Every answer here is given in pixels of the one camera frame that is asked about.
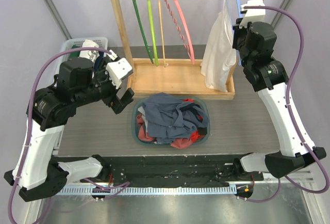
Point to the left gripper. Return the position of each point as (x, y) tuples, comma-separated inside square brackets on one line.
[(119, 104)]

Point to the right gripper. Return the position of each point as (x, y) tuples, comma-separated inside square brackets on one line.
[(237, 36)]

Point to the grey tank top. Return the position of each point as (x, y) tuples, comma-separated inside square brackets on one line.
[(141, 110)]

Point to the white tank top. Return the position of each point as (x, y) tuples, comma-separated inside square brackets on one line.
[(219, 56)]

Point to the navy tank top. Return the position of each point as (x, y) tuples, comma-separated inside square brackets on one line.
[(175, 120)]

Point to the pink hanger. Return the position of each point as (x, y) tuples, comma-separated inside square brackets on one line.
[(182, 31)]

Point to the yellow hanger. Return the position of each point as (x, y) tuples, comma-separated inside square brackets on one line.
[(161, 33)]

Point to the lime green hanger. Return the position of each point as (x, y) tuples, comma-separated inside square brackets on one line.
[(152, 28)]

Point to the maroon graphic tank top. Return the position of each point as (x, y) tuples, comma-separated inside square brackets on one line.
[(179, 143)]

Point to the green plastic hanger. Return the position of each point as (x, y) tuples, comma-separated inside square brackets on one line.
[(136, 9)]

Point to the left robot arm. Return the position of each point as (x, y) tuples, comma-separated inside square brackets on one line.
[(37, 174)]

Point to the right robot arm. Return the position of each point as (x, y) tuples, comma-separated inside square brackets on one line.
[(255, 41)]

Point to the teal plastic tub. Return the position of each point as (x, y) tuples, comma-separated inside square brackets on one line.
[(134, 128)]

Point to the wooden clothes rack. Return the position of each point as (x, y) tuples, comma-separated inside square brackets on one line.
[(173, 76)]

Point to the navy folded shirt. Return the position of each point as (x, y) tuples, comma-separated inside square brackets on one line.
[(99, 63)]

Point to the white plastic basket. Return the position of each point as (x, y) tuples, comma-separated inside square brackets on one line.
[(82, 42)]

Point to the green folded shirt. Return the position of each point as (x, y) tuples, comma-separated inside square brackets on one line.
[(74, 54)]

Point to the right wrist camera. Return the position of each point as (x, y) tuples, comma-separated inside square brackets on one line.
[(252, 15)]

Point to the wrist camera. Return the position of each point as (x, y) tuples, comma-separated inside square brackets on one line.
[(117, 68), (252, 15)]

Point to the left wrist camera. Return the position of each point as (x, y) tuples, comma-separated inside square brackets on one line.
[(117, 68)]

